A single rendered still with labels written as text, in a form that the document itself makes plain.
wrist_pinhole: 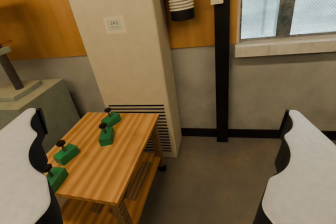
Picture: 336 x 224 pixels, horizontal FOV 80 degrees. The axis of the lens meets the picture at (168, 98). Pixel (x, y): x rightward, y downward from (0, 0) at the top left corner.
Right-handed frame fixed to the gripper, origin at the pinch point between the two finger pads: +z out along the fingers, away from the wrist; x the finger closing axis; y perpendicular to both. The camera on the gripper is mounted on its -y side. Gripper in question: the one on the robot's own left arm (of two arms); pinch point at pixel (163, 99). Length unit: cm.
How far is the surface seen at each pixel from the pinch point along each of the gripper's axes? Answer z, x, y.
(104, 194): 45, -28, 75
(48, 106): 123, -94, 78
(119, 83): 119, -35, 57
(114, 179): 53, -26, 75
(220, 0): 124, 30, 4
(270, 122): 127, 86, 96
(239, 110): 132, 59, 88
